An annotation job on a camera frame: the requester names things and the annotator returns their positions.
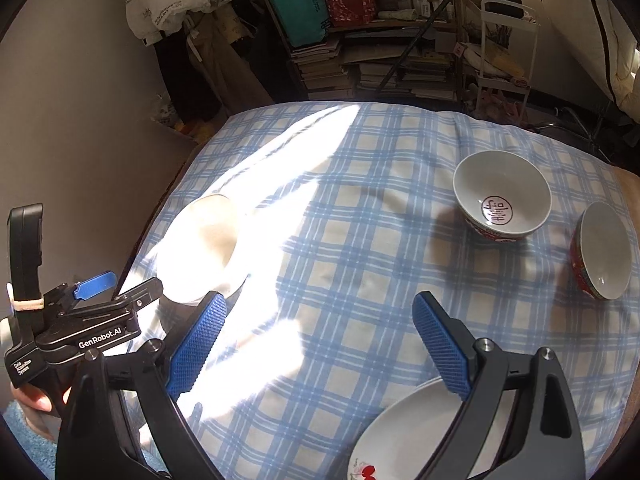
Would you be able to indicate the large cherry plate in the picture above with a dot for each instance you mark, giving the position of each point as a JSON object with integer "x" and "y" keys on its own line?
{"x": 410, "y": 435}

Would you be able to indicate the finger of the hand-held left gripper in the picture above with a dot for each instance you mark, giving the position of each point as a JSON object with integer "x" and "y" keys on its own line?
{"x": 142, "y": 292}
{"x": 95, "y": 285}

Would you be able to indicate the flat stack of books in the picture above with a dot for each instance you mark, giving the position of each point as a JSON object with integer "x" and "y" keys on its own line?
{"x": 415, "y": 77}

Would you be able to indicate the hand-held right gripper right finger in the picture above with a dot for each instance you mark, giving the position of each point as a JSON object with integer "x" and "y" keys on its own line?
{"x": 445, "y": 345}

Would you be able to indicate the teal bag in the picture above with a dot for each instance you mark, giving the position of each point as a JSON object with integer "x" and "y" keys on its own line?
{"x": 297, "y": 12}

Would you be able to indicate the person's left hand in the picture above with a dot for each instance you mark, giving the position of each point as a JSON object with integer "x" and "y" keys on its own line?
{"x": 32, "y": 397}

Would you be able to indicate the white trolley cart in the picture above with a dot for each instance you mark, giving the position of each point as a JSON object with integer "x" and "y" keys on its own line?
{"x": 505, "y": 60}

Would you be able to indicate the crumpled plastic bag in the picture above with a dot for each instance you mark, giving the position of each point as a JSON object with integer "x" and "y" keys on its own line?
{"x": 166, "y": 112}

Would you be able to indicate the wooden shelf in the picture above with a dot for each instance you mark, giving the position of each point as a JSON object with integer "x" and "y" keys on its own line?
{"x": 390, "y": 27}

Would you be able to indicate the dark long pole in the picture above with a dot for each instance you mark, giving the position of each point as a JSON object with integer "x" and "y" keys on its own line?
{"x": 425, "y": 35}

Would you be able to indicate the red patterned bowl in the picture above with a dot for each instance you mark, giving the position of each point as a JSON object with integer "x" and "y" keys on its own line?
{"x": 602, "y": 250}
{"x": 500, "y": 195}

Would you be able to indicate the white bowl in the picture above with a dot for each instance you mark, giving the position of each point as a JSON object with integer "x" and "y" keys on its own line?
{"x": 205, "y": 250}

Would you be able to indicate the black hanging pants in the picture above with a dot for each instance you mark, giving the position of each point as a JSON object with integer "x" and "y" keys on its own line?
{"x": 185, "y": 80}

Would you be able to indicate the beige hanging trousers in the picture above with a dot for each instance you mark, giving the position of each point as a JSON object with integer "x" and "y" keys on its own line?
{"x": 230, "y": 60}

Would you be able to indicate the white hanging duvet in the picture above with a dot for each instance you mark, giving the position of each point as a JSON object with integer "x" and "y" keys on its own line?
{"x": 615, "y": 35}

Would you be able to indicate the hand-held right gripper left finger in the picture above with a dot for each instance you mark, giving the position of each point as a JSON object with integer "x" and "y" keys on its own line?
{"x": 195, "y": 345}

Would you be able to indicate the blue plaid tablecloth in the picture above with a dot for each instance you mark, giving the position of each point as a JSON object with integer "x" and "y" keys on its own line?
{"x": 350, "y": 210}

